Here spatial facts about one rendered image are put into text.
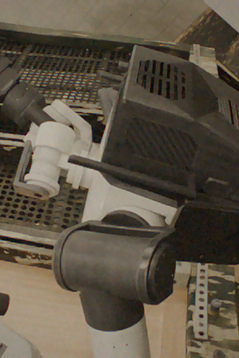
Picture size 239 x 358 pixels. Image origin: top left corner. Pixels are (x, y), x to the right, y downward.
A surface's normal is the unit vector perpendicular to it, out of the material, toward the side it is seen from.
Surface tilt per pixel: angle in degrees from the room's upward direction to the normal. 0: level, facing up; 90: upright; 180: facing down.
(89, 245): 36
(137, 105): 90
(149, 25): 90
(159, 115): 90
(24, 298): 57
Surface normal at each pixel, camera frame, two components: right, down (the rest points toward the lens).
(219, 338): 0.09, -0.79
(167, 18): -0.19, 0.68
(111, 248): -0.32, -0.65
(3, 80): 0.29, -0.29
